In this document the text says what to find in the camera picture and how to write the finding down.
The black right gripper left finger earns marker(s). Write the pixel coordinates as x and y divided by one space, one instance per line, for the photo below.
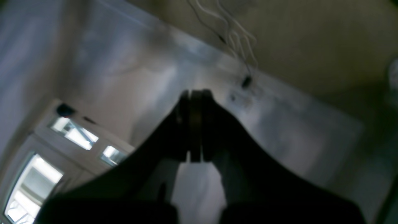
111 198

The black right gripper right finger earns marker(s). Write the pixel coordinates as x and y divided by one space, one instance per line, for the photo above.
258 189

